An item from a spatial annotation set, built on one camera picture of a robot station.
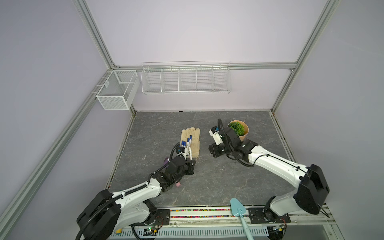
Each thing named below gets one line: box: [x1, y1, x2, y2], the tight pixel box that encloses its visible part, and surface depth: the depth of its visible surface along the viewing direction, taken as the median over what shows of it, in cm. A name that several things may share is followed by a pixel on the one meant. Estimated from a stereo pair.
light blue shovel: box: [230, 198, 255, 240], surface depth 75 cm
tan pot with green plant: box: [227, 120, 249, 142], surface depth 98 cm
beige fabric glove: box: [180, 127, 200, 158], surface depth 107 cm
